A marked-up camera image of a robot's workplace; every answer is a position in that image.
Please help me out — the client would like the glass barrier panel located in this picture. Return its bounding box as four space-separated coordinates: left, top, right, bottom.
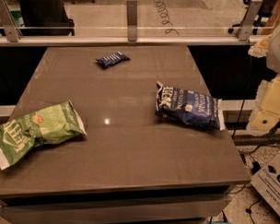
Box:
0 0 280 46

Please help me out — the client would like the blue rxbar wrapper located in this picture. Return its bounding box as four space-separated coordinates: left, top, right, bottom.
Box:
97 52 129 68

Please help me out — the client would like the right metal glass bracket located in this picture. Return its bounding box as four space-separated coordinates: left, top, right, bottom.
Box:
237 0 263 41

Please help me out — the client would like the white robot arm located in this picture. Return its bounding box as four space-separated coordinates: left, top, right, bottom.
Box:
246 24 280 135

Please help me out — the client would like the left metal glass bracket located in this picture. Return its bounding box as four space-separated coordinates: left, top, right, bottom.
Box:
0 0 22 42

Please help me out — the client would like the blue chip bag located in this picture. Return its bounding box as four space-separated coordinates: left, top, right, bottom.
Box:
155 81 226 131

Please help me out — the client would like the black office chair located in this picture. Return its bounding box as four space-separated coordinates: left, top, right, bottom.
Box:
18 0 75 36

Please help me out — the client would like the black floor cable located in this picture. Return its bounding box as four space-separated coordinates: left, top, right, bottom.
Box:
245 195 272 224

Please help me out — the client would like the green chip bag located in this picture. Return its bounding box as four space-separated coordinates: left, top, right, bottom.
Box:
0 101 86 170

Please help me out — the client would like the coiled black cable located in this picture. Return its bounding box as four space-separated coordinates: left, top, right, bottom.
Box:
149 0 181 36

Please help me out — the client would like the metal glass bracket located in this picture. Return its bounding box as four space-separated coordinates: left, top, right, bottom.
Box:
0 0 22 42
237 0 263 41
126 0 138 41

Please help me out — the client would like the middle metal glass bracket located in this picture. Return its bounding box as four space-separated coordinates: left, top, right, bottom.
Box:
126 0 138 41

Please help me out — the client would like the white cardboard box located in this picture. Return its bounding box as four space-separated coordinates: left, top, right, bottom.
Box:
251 151 280 218

